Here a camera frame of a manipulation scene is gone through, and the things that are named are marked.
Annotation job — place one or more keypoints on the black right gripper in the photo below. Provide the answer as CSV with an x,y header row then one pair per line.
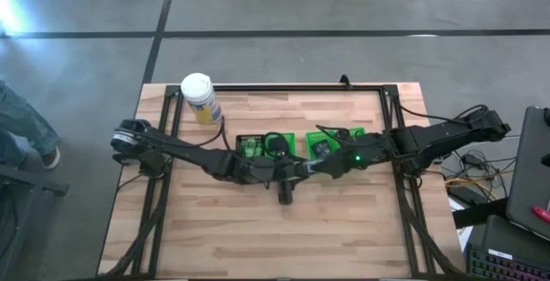
x,y
339,165

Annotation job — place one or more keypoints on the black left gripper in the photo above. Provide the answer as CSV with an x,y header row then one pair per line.
x,y
277,169

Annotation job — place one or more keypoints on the dark sachet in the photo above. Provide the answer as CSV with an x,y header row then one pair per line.
x,y
321,148

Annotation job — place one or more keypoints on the green travel bottle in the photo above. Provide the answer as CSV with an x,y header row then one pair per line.
x,y
246,148
258,147

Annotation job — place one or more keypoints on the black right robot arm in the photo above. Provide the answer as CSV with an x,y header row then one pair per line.
x,y
429,137

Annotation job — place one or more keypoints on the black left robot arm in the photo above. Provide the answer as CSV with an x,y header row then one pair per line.
x,y
193,154

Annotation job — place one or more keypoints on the green plastic tray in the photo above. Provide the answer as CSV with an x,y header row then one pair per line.
x,y
357,132
291,141
310,141

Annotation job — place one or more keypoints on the black plastic tray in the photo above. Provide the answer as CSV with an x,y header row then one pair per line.
x,y
239,143

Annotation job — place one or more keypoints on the white wipes canister yellow label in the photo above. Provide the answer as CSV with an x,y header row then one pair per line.
x,y
201,98

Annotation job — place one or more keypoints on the black box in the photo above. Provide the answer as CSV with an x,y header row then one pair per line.
x,y
502,233

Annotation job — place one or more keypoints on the backlit black keyboard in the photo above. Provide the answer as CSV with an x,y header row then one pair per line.
x,y
502,270

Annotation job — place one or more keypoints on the grey laptop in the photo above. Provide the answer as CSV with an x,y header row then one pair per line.
x,y
530,169

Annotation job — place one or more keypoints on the red marker pen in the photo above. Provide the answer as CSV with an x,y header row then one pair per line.
x,y
541,214

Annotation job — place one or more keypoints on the black chair base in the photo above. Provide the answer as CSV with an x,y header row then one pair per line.
x,y
30,180

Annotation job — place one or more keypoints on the person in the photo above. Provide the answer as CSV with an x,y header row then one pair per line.
x,y
21,122

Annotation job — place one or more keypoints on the black aluminium table frame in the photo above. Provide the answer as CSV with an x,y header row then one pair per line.
x,y
301,87

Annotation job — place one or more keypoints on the black clamp on frame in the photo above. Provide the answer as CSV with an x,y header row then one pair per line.
x,y
345,81

